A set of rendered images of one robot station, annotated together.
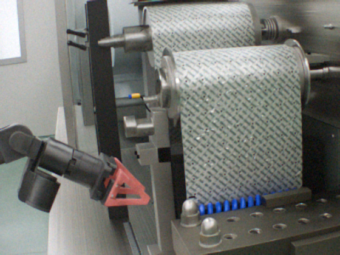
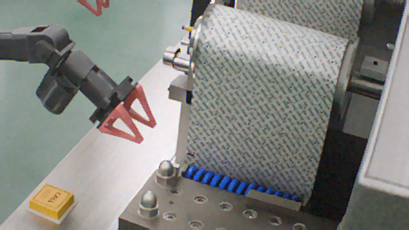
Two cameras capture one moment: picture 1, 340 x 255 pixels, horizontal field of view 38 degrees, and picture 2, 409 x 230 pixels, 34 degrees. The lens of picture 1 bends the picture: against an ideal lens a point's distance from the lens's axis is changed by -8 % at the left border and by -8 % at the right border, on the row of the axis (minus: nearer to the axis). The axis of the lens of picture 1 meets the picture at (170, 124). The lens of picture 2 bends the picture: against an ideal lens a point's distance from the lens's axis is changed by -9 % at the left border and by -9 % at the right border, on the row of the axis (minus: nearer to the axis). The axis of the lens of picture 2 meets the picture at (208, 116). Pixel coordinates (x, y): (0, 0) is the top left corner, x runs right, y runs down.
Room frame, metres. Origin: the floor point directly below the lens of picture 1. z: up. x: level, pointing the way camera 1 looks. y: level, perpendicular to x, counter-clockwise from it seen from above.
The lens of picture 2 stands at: (-0.02, -0.52, 1.77)
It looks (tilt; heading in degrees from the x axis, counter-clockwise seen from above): 31 degrees down; 27
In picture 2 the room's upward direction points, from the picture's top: 7 degrees clockwise
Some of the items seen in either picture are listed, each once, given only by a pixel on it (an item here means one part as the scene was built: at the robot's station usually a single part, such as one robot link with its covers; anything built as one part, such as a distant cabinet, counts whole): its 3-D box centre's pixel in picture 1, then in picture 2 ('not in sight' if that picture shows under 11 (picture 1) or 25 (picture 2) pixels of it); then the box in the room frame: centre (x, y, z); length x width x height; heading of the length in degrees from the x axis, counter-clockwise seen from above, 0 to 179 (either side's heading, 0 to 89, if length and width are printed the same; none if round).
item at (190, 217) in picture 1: (190, 211); (165, 172); (0.84, -0.02, 1.05); 0.04 x 0.04 x 0.04
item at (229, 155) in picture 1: (246, 158); (254, 142); (0.93, -0.13, 1.11); 0.23 x 0.01 x 0.18; 100
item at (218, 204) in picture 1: (252, 204); (245, 191); (0.91, -0.14, 1.03); 0.21 x 0.04 x 0.03; 100
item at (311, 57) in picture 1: (311, 57); (378, 67); (1.02, -0.30, 1.28); 0.06 x 0.05 x 0.02; 100
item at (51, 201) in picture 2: not in sight; (51, 201); (0.77, 0.20, 0.91); 0.07 x 0.07 x 0.02; 10
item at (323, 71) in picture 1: (309, 73); (371, 84); (1.02, -0.29, 1.25); 0.07 x 0.04 x 0.04; 100
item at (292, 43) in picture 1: (294, 74); (350, 78); (1.02, -0.26, 1.25); 0.15 x 0.01 x 0.15; 10
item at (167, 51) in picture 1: (170, 86); (208, 38); (0.97, -0.01, 1.25); 0.15 x 0.01 x 0.15; 10
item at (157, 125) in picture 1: (155, 186); (183, 121); (1.00, 0.04, 1.05); 0.06 x 0.05 x 0.31; 100
